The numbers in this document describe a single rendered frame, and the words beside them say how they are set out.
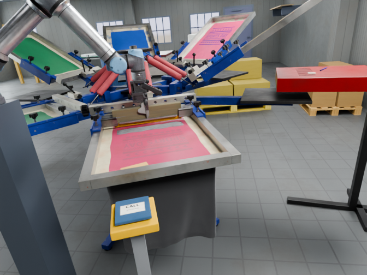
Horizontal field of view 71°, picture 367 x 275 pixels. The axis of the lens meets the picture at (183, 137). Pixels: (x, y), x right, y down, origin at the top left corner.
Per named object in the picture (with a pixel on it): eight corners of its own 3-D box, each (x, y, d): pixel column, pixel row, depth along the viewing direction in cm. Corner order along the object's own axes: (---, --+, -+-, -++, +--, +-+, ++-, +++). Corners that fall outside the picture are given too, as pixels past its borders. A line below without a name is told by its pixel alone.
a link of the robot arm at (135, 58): (125, 49, 132) (141, 48, 134) (128, 71, 137) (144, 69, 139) (126, 50, 125) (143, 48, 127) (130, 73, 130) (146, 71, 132)
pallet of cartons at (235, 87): (264, 97, 545) (266, 56, 512) (273, 114, 439) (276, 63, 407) (194, 99, 570) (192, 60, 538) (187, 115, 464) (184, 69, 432)
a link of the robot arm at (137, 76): (144, 69, 138) (146, 71, 131) (146, 78, 140) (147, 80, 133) (130, 71, 137) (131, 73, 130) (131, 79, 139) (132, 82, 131)
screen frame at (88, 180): (241, 162, 97) (241, 154, 95) (80, 191, 87) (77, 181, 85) (190, 108, 168) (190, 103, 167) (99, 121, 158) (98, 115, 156)
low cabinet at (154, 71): (176, 69, 1064) (175, 49, 1035) (168, 77, 882) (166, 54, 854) (139, 71, 1087) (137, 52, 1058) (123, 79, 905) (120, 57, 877)
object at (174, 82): (195, 101, 194) (194, 85, 189) (88, 115, 180) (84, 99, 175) (175, 83, 268) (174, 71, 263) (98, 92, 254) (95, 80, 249)
